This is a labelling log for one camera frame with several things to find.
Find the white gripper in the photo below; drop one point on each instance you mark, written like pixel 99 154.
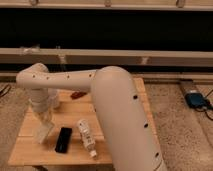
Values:
pixel 40 104

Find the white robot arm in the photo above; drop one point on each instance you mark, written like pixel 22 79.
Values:
pixel 119 110

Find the black rectangular block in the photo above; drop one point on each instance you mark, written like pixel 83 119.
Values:
pixel 63 140

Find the wooden table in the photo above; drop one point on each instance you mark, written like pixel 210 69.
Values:
pixel 27 152

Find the white plastic bottle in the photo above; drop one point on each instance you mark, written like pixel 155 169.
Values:
pixel 87 137

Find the red brown small object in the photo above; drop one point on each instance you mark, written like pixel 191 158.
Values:
pixel 76 95

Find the blue device on floor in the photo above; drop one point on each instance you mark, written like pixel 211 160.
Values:
pixel 196 100

